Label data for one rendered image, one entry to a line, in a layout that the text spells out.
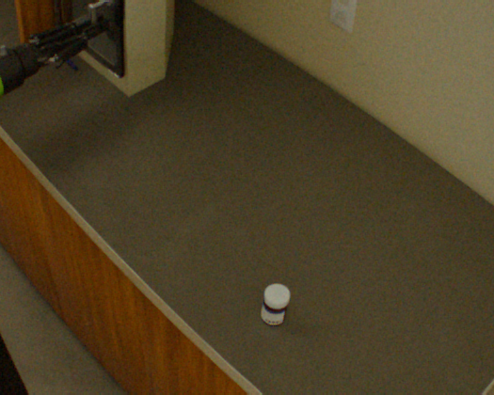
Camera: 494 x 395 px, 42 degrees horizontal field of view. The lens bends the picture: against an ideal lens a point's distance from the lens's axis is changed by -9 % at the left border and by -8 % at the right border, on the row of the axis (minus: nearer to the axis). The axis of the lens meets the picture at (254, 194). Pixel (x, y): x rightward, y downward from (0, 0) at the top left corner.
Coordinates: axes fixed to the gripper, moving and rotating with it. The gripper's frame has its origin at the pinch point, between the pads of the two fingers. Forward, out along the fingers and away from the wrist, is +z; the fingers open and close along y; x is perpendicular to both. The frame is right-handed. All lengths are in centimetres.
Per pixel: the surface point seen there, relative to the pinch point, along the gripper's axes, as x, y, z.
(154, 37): 6.5, -5.3, 13.5
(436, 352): 20, -97, 5
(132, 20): -1.2, -5.3, 7.2
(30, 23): 13.5, 31.7, -0.9
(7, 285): 115, 36, -28
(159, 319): 36, -49, -21
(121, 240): 20.4, -38.7, -21.3
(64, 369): 114, -5, -30
